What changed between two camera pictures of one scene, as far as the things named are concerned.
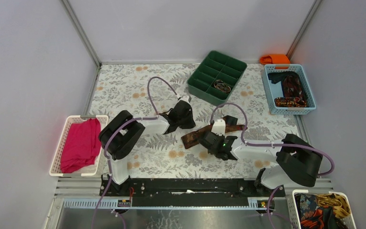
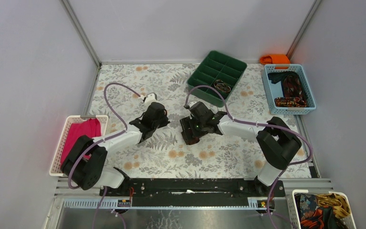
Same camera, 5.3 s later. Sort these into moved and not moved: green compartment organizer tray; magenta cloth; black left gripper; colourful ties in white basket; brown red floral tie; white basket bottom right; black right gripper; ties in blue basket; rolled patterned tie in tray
Moved: black right gripper; brown red floral tie; black left gripper
Not moved: rolled patterned tie in tray; magenta cloth; green compartment organizer tray; colourful ties in white basket; white basket bottom right; ties in blue basket
